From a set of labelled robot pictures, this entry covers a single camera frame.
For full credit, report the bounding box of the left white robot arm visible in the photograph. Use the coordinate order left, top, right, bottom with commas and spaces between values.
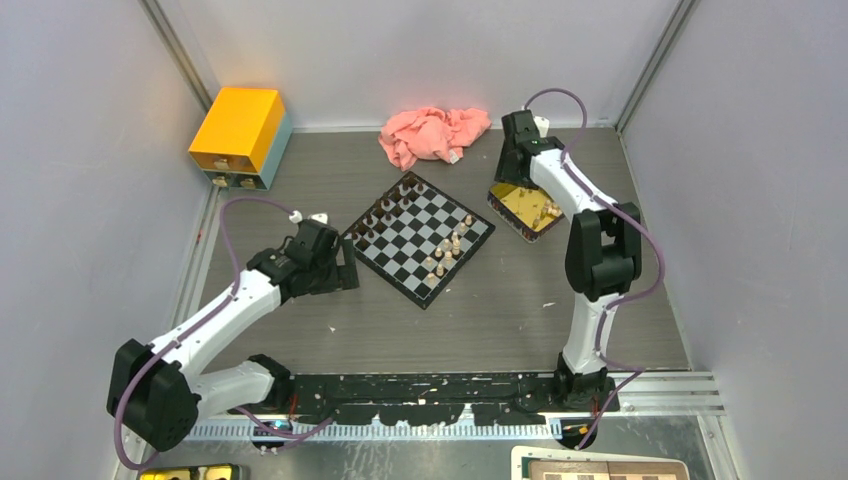
107, 214, 359, 451

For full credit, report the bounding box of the boxed chess board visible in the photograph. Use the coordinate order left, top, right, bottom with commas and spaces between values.
510, 446, 690, 480

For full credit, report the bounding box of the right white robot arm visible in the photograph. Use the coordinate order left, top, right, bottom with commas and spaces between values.
487, 110, 642, 411

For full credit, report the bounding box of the gold tin tray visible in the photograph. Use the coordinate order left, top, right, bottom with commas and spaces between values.
487, 183, 564, 243

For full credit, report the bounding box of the yellow object at edge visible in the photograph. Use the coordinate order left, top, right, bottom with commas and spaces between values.
138, 463, 247, 480

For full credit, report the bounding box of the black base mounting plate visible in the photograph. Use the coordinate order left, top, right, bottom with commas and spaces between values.
257, 371, 619, 427

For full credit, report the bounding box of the black white chess board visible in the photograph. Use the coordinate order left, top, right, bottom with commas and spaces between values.
344, 171, 495, 310

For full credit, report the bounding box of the pink crumpled cloth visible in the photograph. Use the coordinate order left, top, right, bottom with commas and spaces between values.
378, 107, 492, 172

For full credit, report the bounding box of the yellow teal drawer box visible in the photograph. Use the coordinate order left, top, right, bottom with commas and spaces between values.
188, 87, 293, 191

